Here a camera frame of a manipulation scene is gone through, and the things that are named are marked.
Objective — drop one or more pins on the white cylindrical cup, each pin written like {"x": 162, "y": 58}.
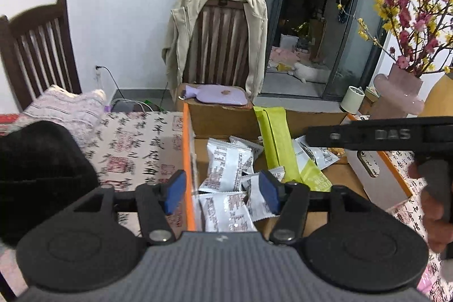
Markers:
{"x": 350, "y": 100}

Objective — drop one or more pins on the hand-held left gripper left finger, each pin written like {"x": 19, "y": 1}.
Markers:
{"x": 175, "y": 192}

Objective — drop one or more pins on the chair with beige jacket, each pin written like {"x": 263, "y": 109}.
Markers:
{"x": 177, "y": 40}

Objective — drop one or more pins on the purple hot water bottle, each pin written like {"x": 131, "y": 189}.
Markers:
{"x": 212, "y": 95}

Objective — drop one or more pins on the grey patterned blanket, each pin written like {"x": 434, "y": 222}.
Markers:
{"x": 63, "y": 107}

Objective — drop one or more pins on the black furry cloth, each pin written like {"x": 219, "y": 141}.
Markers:
{"x": 42, "y": 174}

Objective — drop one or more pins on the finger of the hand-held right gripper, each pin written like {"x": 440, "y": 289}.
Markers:
{"x": 329, "y": 136}

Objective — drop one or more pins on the green snack packet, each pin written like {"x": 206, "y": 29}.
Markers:
{"x": 316, "y": 178}
{"x": 278, "y": 142}

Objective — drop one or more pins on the pink ringed vase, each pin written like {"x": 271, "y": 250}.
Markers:
{"x": 400, "y": 93}

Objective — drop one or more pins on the brown slatted wooden chair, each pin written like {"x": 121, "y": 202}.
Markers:
{"x": 219, "y": 40}

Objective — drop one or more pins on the person's right hand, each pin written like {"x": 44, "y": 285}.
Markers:
{"x": 437, "y": 220}

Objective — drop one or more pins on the yellow thermos jug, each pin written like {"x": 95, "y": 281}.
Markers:
{"x": 442, "y": 100}

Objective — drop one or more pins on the pink and yellow flower branches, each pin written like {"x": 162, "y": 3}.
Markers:
{"x": 410, "y": 4}

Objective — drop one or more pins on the wall socket with plug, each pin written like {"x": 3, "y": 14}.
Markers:
{"x": 98, "y": 73}

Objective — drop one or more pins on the red cardboard box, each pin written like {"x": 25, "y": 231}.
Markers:
{"x": 219, "y": 121}

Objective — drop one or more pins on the white plush toy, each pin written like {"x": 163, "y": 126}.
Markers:
{"x": 311, "y": 73}

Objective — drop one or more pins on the calligraphy print tablecloth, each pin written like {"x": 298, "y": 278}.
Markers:
{"x": 141, "y": 146}

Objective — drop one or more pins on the dark wooden chair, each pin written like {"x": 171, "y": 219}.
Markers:
{"x": 35, "y": 50}

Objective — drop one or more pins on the pile of silver snack packets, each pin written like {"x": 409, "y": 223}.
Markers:
{"x": 226, "y": 164}

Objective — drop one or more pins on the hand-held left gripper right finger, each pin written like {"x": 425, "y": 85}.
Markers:
{"x": 270, "y": 190}

